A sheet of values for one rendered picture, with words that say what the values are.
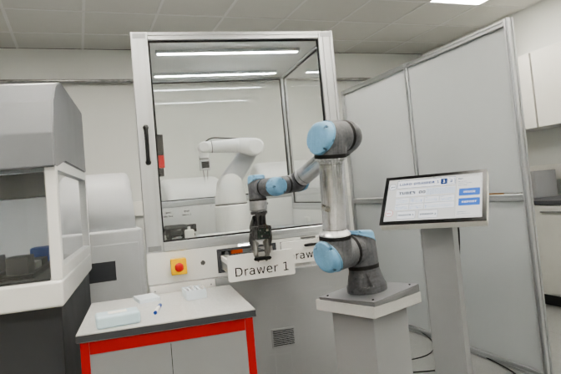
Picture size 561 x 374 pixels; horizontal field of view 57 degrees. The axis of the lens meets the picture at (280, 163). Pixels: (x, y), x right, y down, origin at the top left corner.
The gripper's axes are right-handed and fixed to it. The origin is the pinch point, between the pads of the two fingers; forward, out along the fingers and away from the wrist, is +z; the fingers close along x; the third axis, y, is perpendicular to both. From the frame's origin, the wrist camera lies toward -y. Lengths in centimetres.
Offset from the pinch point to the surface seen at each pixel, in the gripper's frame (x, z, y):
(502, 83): 162, -79, -41
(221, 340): -23.1, 24.1, 26.1
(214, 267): -16.5, 5.9, -32.8
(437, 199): 94, -16, -14
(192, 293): -29.7, 11.8, -5.7
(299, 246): 26.0, 0.7, -31.0
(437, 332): 91, 50, -20
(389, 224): 72, -6, -24
